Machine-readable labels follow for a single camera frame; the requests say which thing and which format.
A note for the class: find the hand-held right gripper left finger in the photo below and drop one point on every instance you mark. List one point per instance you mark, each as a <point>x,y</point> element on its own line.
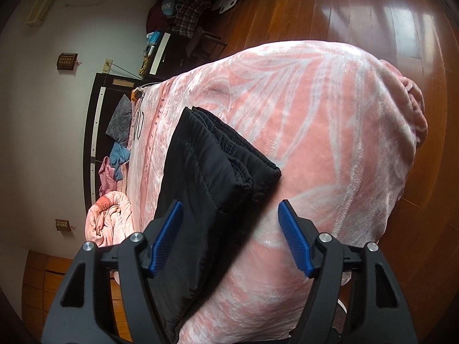
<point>165,238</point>

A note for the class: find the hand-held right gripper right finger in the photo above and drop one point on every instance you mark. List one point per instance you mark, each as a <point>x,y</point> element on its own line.
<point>294,238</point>

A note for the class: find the black pants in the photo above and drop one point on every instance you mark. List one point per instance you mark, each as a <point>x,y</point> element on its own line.
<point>208,172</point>

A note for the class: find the rolled pink comforter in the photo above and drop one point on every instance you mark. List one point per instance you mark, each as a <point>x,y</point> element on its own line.
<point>105,218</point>

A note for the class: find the pink garment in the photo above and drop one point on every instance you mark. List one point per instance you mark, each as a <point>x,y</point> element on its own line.
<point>105,177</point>

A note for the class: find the blue cloth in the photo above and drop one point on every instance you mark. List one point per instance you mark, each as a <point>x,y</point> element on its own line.
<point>118,157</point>

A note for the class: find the pink floral blanket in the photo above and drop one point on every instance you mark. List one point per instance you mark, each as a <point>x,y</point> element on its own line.
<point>322,132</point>

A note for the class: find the grey patterned pillow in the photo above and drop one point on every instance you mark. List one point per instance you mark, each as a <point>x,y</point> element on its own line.
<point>120,122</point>

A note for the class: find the black headboard with white strip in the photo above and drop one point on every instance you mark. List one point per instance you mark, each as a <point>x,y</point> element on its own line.
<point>94,132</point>

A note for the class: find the small orange object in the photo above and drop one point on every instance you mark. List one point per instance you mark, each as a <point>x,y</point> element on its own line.
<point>135,94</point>

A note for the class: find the black desk with white edge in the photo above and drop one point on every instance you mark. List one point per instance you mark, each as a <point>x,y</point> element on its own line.
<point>163,52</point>

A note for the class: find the dark wooden chair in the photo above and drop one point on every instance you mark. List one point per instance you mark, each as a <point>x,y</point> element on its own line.
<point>206,43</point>

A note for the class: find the dark red garment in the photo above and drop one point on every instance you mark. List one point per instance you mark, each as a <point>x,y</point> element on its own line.
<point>157,16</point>

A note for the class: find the plaid shirt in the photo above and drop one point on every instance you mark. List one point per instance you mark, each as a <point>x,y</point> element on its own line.
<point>190,14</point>

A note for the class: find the light blue cap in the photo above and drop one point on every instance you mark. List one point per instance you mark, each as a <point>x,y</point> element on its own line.
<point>167,6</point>

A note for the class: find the white bathroom scale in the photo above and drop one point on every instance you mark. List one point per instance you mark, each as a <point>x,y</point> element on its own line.
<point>226,1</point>

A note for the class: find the wooden wall lamp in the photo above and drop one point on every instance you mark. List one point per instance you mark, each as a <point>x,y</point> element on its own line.
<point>62,224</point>
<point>67,61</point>

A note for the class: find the beige wall outlet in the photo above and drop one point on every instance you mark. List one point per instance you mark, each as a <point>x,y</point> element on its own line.
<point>107,66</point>

